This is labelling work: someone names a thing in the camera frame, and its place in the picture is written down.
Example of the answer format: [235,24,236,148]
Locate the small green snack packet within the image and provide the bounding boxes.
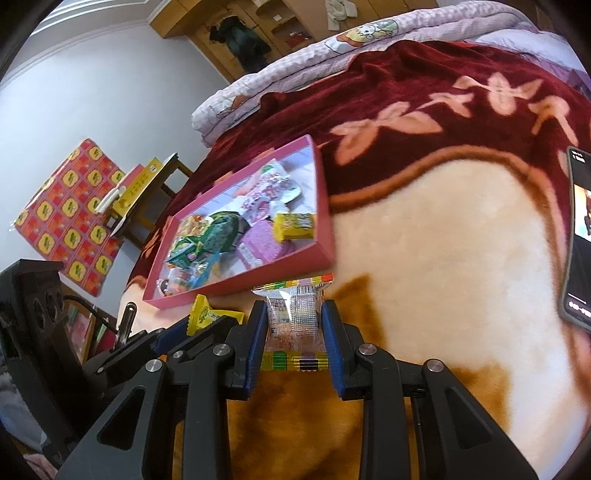
[165,240,222,271]

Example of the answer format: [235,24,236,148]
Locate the red cream plush blanket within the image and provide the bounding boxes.
[117,41,591,480]

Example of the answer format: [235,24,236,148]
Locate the purple tin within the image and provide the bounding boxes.
[238,217,296,268]

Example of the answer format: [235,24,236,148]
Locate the gummy packet with rainbow stripe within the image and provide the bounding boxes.
[252,273,334,372]

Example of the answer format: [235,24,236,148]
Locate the pink drink pouch white spout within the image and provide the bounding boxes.
[240,159,303,222]

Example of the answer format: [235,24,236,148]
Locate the person's left forearm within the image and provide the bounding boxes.
[0,369,56,467]

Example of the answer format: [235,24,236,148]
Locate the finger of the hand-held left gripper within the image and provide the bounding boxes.
[83,320,190,377]
[168,314,250,356]

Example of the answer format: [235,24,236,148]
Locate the black smartphone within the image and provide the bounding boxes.
[557,147,591,330]

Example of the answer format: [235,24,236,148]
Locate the wooden stool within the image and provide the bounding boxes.
[106,154,195,250]

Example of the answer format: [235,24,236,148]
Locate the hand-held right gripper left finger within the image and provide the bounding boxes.
[55,302,269,480]

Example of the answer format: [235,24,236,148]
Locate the clear candy bag blue edges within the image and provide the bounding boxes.
[168,254,222,291]

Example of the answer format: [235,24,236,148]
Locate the folded lilac cartoon quilt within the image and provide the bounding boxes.
[191,0,583,144]

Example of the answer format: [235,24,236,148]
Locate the red yellow patterned paper sheet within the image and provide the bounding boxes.
[13,138,126,297]

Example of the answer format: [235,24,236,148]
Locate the large green snack packet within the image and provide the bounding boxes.
[203,211,245,252]

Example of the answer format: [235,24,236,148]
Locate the pink cardboard box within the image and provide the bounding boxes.
[142,135,336,311]

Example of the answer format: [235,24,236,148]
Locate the yellow cardboard box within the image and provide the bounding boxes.
[111,158,163,217]

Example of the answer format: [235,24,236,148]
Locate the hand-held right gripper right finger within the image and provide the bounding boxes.
[323,300,539,480]

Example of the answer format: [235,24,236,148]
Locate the beige hanging towel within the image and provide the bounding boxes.
[324,0,358,28]

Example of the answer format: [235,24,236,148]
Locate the dark hanging coat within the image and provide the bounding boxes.
[208,16,271,75]

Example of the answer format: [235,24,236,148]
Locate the white paper roll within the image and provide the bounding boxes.
[95,182,127,214]

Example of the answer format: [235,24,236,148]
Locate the wooden wardrobe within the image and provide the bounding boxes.
[150,0,437,84]

